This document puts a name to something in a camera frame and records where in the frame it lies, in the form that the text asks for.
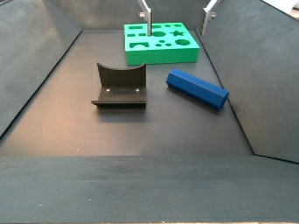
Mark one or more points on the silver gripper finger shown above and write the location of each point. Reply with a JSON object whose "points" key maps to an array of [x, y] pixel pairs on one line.
{"points": [[208, 14], [146, 15]]}

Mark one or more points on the blue hexagonal prism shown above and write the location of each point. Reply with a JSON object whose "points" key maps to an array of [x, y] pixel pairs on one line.
{"points": [[198, 89]]}

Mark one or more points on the green shape sorter block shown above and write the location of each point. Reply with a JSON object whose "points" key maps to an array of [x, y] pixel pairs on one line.
{"points": [[170, 45]]}

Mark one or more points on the black curved holder stand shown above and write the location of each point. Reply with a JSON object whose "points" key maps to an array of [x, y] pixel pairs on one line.
{"points": [[122, 86]]}

